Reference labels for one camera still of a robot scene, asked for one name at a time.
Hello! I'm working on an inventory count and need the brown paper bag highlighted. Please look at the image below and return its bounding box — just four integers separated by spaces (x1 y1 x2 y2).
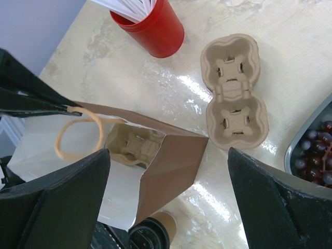
8 102 208 230

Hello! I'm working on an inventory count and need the brown paper coffee cup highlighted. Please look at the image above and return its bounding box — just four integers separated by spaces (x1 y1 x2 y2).
150 211 177 248

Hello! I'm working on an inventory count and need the single pulp cup carrier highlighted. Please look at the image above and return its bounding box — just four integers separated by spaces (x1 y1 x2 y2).
105 124 165 169

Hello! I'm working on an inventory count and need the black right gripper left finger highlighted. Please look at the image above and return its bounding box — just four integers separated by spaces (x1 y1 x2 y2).
1 149 110 248

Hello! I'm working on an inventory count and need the grey fruit tray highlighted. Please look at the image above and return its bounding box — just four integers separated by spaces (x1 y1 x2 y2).
284 95 331 188

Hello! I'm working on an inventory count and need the red straw holder cup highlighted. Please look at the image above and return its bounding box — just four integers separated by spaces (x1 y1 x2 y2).
110 0 185 58

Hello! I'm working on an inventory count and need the black coffee cup lid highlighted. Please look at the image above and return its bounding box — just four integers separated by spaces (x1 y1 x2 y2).
129 217 171 249

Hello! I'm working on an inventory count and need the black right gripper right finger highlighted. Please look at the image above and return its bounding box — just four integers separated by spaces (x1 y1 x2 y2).
228 148 331 248

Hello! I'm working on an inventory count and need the bunch of dark red grapes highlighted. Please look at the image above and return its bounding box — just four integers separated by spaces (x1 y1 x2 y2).
291 120 331 188

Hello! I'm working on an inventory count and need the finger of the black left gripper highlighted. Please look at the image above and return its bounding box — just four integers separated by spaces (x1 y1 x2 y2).
1 88 82 118
1 48 78 107

